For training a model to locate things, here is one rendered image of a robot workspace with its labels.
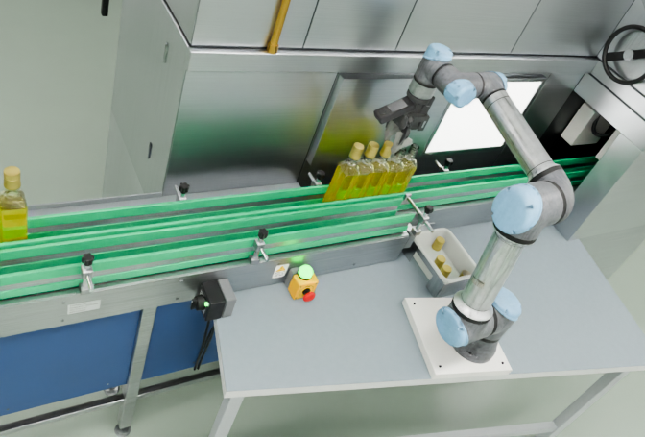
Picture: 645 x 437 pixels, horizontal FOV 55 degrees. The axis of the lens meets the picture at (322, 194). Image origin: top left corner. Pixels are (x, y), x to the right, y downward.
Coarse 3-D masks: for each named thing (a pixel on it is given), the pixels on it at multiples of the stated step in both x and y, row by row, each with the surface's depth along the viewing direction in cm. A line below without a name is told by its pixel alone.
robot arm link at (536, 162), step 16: (496, 80) 172; (480, 96) 172; (496, 96) 170; (496, 112) 169; (512, 112) 167; (512, 128) 166; (528, 128) 165; (512, 144) 166; (528, 144) 163; (528, 160) 162; (544, 160) 161; (528, 176) 164; (544, 176) 158; (560, 176) 157
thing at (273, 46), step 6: (282, 0) 153; (288, 0) 153; (282, 6) 154; (288, 6) 154; (282, 12) 155; (276, 18) 157; (282, 18) 156; (276, 24) 157; (282, 24) 157; (276, 30) 158; (276, 36) 159; (270, 42) 161; (276, 42) 160; (270, 48) 161; (276, 48) 162
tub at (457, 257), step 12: (444, 228) 222; (420, 240) 218; (432, 240) 222; (456, 240) 219; (432, 252) 221; (444, 252) 223; (456, 252) 219; (432, 264) 206; (456, 264) 219; (468, 264) 214; (456, 276) 216; (468, 276) 207
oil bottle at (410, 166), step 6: (408, 162) 200; (414, 162) 201; (408, 168) 201; (414, 168) 203; (402, 174) 202; (408, 174) 204; (402, 180) 204; (408, 180) 206; (396, 186) 206; (402, 186) 207; (396, 192) 208; (402, 192) 210
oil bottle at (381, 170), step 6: (372, 162) 196; (378, 162) 195; (378, 168) 194; (384, 168) 195; (378, 174) 195; (384, 174) 197; (372, 180) 197; (378, 180) 198; (384, 180) 199; (372, 186) 199; (378, 186) 200; (366, 192) 200; (372, 192) 201
